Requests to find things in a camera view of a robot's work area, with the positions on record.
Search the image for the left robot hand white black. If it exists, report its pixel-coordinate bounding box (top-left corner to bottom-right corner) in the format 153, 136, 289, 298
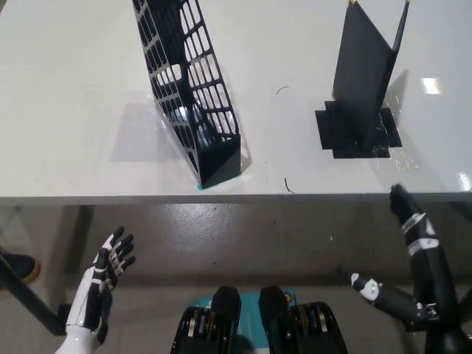
65, 226, 136, 335

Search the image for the black panel stand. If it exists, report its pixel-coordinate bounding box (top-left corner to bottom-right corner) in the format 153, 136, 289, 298
330, 0, 411, 152

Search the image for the black lattice file shelf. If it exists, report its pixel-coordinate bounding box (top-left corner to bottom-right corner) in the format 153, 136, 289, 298
131, 0, 243, 187

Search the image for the black metal table leg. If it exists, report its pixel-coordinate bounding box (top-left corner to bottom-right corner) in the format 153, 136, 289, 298
0, 254, 73, 337

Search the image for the black shoe tan sole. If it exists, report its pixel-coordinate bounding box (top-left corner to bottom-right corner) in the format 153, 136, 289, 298
0, 252, 42, 285

